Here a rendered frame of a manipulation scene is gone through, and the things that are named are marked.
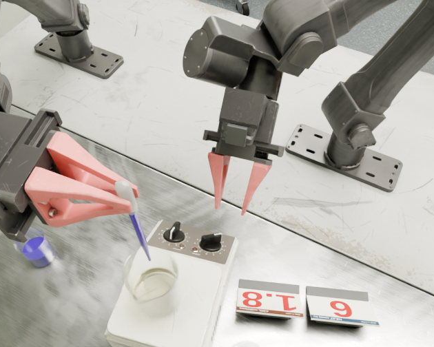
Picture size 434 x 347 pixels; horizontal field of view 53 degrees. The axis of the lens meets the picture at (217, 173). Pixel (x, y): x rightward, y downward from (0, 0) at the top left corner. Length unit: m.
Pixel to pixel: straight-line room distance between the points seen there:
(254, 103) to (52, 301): 0.42
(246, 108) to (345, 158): 0.34
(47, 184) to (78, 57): 0.66
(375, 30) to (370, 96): 2.05
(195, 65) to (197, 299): 0.29
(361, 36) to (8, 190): 2.41
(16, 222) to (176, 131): 0.48
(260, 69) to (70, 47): 0.53
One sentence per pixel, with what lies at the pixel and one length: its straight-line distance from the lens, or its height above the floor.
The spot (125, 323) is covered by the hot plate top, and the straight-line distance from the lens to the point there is 0.57.
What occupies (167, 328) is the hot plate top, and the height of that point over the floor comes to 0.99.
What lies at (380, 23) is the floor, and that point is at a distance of 2.78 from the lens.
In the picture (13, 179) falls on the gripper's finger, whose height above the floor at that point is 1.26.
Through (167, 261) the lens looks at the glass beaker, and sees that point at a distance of 0.54.
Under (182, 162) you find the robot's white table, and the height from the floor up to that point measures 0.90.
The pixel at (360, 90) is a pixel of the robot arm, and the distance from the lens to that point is 0.68.
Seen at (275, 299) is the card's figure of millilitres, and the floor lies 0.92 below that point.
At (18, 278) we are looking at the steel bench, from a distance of 0.74.
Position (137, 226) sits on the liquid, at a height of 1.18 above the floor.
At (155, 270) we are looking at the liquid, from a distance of 0.56.
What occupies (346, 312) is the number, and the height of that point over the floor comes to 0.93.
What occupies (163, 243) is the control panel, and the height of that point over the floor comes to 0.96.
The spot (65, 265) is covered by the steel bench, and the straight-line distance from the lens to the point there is 0.72.
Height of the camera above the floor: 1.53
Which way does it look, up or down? 55 degrees down
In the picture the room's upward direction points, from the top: 1 degrees counter-clockwise
